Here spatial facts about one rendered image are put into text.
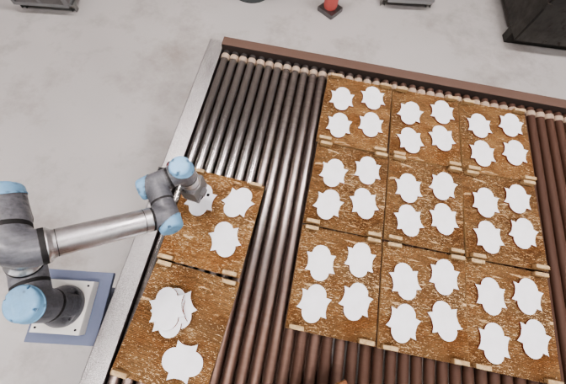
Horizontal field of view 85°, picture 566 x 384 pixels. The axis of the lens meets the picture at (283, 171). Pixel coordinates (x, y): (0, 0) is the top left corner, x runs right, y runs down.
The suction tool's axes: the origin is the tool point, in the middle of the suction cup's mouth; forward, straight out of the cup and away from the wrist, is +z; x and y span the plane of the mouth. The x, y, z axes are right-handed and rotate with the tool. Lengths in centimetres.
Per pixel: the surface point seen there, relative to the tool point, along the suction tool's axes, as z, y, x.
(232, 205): 5.1, 1.9, -13.8
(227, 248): 5.1, -16.2, -19.0
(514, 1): 77, 301, -184
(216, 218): 6.3, -5.6, -9.2
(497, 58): 100, 248, -186
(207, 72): 8, 67, 26
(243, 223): 6.3, -4.0, -21.4
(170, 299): 1.6, -40.6, -6.1
